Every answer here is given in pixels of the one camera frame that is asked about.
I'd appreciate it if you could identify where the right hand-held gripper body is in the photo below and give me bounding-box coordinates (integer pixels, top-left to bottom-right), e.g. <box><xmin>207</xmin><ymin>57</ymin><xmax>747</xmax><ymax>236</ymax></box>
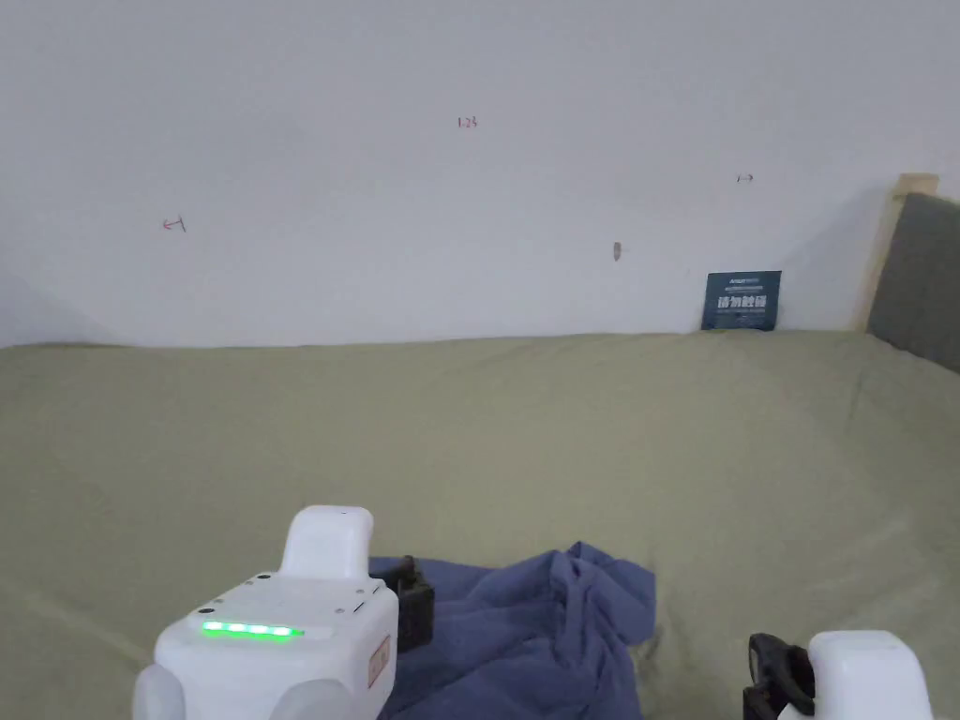
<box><xmin>742</xmin><ymin>629</ymin><xmax>936</xmax><ymax>720</ymax></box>

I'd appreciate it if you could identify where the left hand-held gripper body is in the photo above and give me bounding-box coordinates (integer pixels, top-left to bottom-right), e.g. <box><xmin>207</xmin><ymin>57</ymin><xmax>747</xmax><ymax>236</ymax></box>
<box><xmin>133</xmin><ymin>505</ymin><xmax>437</xmax><ymax>720</ymax></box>

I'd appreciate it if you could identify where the blue shirt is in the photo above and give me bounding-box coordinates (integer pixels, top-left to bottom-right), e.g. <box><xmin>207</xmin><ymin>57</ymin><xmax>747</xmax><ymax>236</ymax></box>
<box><xmin>367</xmin><ymin>541</ymin><xmax>660</xmax><ymax>720</ymax></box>

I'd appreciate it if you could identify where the bed with pale green sheet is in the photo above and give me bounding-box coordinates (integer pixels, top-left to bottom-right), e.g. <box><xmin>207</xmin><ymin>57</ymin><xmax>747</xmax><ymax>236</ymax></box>
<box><xmin>0</xmin><ymin>328</ymin><xmax>960</xmax><ymax>720</ymax></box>

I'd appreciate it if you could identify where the dark blue printed card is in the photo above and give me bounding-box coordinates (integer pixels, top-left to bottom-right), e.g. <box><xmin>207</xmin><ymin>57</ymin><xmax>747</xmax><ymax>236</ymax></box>
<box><xmin>700</xmin><ymin>270</ymin><xmax>783</xmax><ymax>332</ymax></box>

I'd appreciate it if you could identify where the grey padded headboard, wooden frame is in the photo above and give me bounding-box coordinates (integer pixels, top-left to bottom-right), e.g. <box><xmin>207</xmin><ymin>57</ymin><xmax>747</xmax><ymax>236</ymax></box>
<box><xmin>847</xmin><ymin>173</ymin><xmax>960</xmax><ymax>376</ymax></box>

